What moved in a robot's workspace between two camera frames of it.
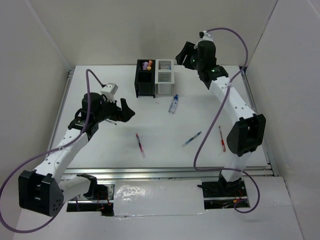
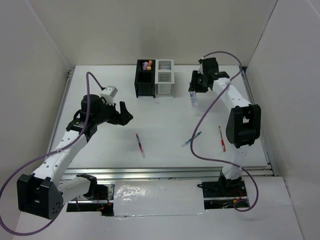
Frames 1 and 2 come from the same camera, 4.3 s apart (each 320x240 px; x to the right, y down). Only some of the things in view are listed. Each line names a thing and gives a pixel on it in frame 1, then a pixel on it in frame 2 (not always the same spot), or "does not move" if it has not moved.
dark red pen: [140, 146] does not move
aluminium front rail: [180, 174] does not move
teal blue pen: [191, 139] does not move
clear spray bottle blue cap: [173, 105] to [193, 98]
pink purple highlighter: [145, 65] does not move
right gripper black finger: [181, 56] to [193, 84]
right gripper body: [192, 62] to [201, 87]
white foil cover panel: [158, 197] does not move
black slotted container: [145, 81] does not move
